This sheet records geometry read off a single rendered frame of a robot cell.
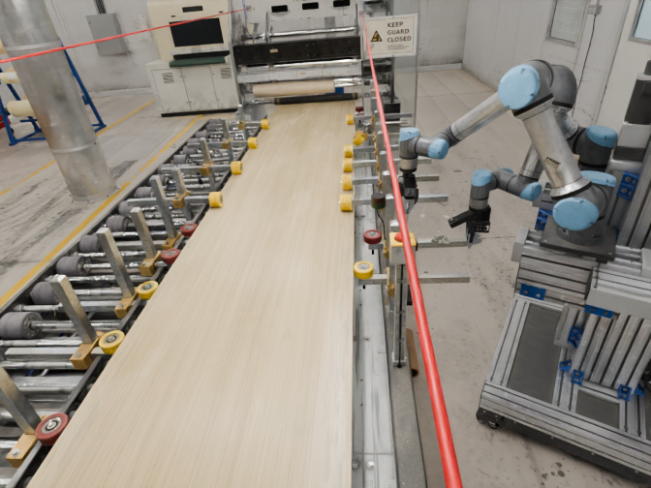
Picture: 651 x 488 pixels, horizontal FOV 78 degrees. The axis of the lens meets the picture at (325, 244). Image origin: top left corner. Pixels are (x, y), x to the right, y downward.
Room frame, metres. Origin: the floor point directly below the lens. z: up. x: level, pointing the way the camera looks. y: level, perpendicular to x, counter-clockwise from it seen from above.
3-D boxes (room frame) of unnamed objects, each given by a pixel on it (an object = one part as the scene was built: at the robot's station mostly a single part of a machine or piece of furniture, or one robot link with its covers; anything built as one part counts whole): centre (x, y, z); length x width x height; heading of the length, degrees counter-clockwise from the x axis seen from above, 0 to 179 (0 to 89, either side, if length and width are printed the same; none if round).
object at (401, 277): (0.99, -0.22, 0.93); 0.05 x 0.04 x 0.45; 173
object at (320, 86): (4.15, -0.04, 1.05); 1.43 x 0.12 x 0.12; 83
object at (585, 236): (1.20, -0.91, 1.09); 0.15 x 0.15 x 0.10
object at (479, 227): (1.49, -0.66, 0.97); 0.09 x 0.08 x 0.12; 84
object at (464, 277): (1.28, -0.34, 0.84); 0.43 x 0.03 x 0.04; 83
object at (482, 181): (1.50, -0.66, 1.13); 0.09 x 0.08 x 0.11; 116
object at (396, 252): (0.99, -0.22, 1.18); 0.07 x 0.07 x 0.08; 83
